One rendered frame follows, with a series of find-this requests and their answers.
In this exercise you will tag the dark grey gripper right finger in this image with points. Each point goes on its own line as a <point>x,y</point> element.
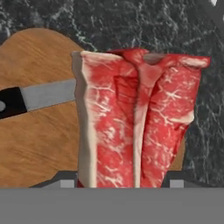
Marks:
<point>176,180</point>

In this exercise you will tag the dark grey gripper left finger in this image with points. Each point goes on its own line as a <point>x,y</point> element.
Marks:
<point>65,180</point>

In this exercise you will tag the round wooden cutting board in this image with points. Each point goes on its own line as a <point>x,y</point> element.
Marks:
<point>40,137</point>

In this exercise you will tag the raw red steak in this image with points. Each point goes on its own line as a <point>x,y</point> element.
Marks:
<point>140,122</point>

